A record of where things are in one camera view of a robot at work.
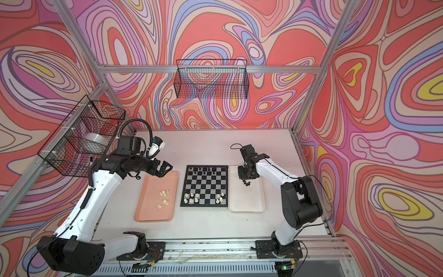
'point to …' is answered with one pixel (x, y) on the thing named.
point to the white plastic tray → (244, 195)
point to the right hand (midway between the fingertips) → (246, 178)
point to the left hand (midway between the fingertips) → (164, 161)
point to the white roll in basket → (93, 143)
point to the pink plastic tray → (157, 198)
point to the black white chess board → (205, 186)
